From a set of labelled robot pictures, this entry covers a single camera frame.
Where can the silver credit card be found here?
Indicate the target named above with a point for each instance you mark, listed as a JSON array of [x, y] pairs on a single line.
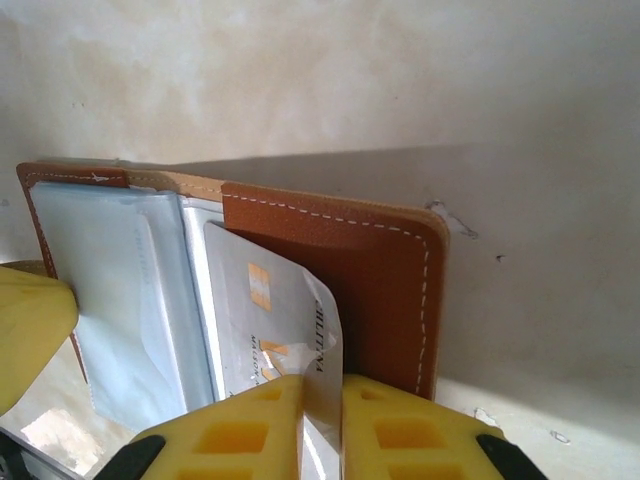
[[235, 310]]

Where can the brown leather card holder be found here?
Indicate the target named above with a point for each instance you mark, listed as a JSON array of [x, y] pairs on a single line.
[[380, 280]]

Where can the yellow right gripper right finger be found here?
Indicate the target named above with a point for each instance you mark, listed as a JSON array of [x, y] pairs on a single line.
[[400, 440]]

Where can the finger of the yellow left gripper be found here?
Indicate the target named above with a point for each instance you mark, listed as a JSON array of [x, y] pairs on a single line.
[[30, 325]]

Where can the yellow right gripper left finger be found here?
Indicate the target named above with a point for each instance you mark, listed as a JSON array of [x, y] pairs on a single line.
[[240, 435]]

